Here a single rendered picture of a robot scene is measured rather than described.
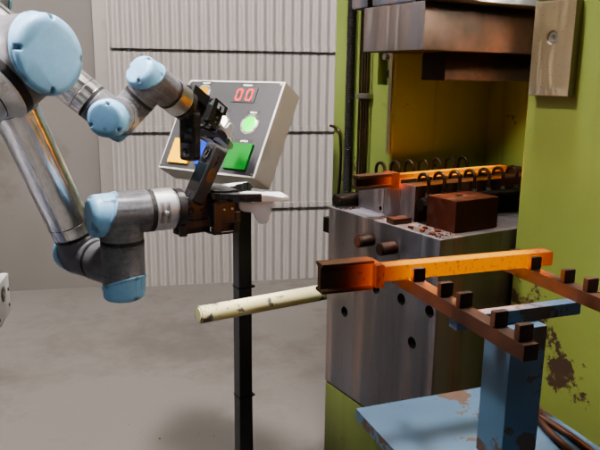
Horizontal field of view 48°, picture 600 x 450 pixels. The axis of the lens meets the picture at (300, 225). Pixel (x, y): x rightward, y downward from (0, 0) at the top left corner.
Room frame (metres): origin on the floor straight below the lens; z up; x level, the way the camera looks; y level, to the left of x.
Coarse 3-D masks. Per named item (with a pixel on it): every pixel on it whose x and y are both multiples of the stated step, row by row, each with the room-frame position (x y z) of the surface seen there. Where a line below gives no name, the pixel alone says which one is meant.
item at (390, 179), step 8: (456, 168) 1.57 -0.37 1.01; (464, 168) 1.57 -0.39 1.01; (472, 168) 1.58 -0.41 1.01; (488, 168) 1.59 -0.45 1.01; (504, 168) 1.62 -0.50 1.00; (352, 176) 1.41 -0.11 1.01; (360, 176) 1.39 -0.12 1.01; (368, 176) 1.40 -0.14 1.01; (376, 176) 1.42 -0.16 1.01; (384, 176) 1.43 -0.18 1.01; (392, 176) 1.44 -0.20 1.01; (400, 176) 1.45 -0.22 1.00; (408, 176) 1.46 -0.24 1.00; (416, 176) 1.47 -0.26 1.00; (424, 176) 1.49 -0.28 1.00; (360, 184) 1.41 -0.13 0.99; (368, 184) 1.41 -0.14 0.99; (376, 184) 1.43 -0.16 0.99; (384, 184) 1.44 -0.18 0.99; (392, 184) 1.44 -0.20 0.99
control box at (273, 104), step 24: (216, 96) 1.90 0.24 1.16; (264, 96) 1.81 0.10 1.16; (288, 96) 1.82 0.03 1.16; (240, 120) 1.81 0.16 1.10; (264, 120) 1.77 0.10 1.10; (288, 120) 1.82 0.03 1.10; (168, 144) 1.90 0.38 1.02; (264, 144) 1.73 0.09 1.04; (168, 168) 1.86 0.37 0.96; (192, 168) 1.81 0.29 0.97; (264, 168) 1.73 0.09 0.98
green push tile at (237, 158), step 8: (240, 144) 1.76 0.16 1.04; (248, 144) 1.75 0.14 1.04; (232, 152) 1.76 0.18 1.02; (240, 152) 1.75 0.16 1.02; (248, 152) 1.73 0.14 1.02; (232, 160) 1.74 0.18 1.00; (240, 160) 1.73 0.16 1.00; (248, 160) 1.72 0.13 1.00; (224, 168) 1.75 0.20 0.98; (232, 168) 1.73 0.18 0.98; (240, 168) 1.72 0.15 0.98
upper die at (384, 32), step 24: (384, 24) 1.50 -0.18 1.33; (408, 24) 1.43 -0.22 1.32; (432, 24) 1.41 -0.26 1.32; (456, 24) 1.44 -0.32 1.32; (480, 24) 1.48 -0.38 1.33; (504, 24) 1.51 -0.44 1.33; (528, 24) 1.55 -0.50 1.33; (384, 48) 1.50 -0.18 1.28; (408, 48) 1.43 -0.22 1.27; (432, 48) 1.41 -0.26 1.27; (456, 48) 1.44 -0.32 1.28; (480, 48) 1.48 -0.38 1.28; (504, 48) 1.52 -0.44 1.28; (528, 48) 1.56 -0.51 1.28
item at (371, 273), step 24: (336, 264) 0.92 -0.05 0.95; (360, 264) 0.93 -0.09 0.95; (384, 264) 0.96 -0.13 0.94; (408, 264) 0.96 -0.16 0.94; (432, 264) 0.97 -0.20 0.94; (456, 264) 0.99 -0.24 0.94; (480, 264) 1.00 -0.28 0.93; (504, 264) 1.02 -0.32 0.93; (336, 288) 0.92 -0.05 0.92; (360, 288) 0.93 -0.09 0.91
